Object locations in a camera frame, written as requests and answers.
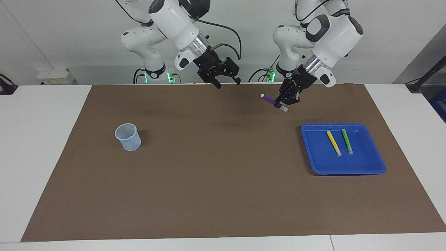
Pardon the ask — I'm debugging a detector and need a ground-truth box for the brown table mat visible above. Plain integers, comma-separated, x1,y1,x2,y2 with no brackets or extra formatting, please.
21,83,446,242

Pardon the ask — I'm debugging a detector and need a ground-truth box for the green pen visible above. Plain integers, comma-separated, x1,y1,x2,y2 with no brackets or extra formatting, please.
341,129,354,155

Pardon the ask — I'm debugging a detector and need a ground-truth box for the white power strip box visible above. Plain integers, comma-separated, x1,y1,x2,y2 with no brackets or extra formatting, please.
36,68,75,86

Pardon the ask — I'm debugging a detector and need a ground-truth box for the blue crate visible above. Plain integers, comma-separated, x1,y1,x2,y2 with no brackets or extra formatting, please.
429,87,446,123

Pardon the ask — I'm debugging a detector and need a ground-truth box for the black table clamp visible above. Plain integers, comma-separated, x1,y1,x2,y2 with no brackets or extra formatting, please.
0,73,18,95

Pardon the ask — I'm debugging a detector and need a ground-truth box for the black base cable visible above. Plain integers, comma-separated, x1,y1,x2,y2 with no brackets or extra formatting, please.
248,52,281,83
133,68,147,84

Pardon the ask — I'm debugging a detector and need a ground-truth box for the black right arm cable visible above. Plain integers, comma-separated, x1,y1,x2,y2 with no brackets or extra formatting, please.
115,0,243,60

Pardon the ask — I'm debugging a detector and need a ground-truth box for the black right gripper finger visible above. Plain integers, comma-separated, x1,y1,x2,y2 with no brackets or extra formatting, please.
202,71,222,90
223,57,241,85

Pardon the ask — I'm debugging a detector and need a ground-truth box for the black stand pole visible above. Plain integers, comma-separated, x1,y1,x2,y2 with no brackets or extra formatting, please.
405,56,446,93

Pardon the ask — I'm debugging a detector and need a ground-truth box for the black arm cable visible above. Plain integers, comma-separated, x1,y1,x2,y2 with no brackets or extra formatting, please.
294,0,336,23
115,0,243,60

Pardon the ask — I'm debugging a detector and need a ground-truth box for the black left base cable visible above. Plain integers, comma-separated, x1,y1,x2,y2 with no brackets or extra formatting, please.
248,52,281,83

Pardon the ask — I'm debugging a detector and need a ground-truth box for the black right base cable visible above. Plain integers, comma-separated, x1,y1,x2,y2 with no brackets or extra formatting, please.
133,68,147,84

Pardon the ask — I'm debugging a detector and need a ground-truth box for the blue plastic tray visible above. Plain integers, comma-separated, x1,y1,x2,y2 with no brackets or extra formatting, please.
300,123,386,175

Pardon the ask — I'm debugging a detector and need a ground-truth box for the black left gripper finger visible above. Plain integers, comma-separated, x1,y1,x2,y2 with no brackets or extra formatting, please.
286,89,301,105
275,84,290,108

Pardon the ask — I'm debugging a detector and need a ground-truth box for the pale blue mesh cup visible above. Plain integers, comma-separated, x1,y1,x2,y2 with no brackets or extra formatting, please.
115,123,142,151

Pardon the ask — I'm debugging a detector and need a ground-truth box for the purple pen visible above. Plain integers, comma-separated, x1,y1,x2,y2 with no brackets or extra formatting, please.
260,93,289,113

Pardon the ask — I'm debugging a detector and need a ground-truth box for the yellow pen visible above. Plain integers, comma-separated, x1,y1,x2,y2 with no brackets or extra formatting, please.
326,131,342,157

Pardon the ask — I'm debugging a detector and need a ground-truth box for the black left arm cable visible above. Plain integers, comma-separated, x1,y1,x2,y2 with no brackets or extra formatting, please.
294,0,336,23

